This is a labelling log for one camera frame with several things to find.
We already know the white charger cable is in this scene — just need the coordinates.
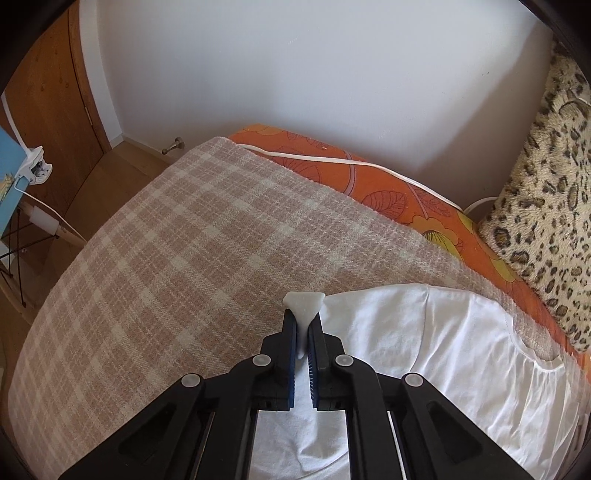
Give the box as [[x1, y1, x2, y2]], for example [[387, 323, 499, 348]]
[[15, 181, 89, 243]]

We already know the wooden door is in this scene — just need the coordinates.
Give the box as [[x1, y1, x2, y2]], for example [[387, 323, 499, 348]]
[[6, 1, 111, 214]]

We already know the metal door stopper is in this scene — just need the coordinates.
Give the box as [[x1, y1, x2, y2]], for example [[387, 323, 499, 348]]
[[161, 137, 184, 155]]

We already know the white cable on bed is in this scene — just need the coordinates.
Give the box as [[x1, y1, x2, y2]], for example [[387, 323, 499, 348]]
[[237, 142, 500, 214]]

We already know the leopard print cushion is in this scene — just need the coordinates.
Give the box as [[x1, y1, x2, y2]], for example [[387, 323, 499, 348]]
[[479, 41, 590, 353]]

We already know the blue chair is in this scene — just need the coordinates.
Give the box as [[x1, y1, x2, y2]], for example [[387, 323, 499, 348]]
[[0, 126, 61, 308]]

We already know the pink plaid bed blanket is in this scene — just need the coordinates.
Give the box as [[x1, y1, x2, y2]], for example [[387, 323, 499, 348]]
[[7, 137, 557, 479]]

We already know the white t-shirt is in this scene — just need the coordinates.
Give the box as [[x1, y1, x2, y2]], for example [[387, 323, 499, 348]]
[[249, 284, 589, 479]]

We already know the orange floral bed sheet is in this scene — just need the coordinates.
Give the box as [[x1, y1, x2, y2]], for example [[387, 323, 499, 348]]
[[229, 124, 590, 373]]

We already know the white clip lamp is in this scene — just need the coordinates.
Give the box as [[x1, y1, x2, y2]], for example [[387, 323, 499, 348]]
[[14, 146, 53, 185]]

